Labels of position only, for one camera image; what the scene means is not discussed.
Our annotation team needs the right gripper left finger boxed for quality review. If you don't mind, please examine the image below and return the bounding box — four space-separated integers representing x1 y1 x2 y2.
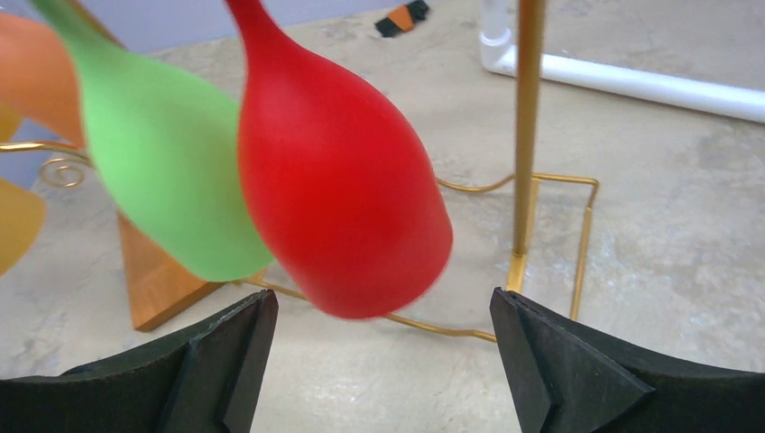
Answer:
1 290 279 432

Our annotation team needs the small orange black object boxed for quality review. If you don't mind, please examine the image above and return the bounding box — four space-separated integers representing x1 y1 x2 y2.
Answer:
374 0 430 38

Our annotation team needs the yellow goblet front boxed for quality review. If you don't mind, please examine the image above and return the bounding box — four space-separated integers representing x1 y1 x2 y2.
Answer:
0 104 48 277

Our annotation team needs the green plastic goblet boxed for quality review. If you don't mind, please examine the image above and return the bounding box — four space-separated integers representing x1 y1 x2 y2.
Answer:
35 1 272 281

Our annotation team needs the red plastic goblet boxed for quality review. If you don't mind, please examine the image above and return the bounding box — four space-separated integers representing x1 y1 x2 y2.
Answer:
228 1 453 319

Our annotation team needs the white pvc pipe frame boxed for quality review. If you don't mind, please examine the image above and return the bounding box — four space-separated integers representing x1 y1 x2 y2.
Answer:
480 0 764 124

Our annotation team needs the orange plastic goblet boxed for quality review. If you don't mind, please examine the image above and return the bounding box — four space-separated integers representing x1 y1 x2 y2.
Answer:
1 13 86 148

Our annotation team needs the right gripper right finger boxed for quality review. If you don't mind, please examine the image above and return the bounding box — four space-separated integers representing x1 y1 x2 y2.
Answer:
490 288 764 432

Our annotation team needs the gold scroll glass rack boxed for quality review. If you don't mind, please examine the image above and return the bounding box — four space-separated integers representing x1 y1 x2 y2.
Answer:
1 141 224 332

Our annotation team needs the gold rectangular wire rack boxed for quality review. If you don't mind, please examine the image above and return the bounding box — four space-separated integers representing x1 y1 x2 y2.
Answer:
238 0 601 345

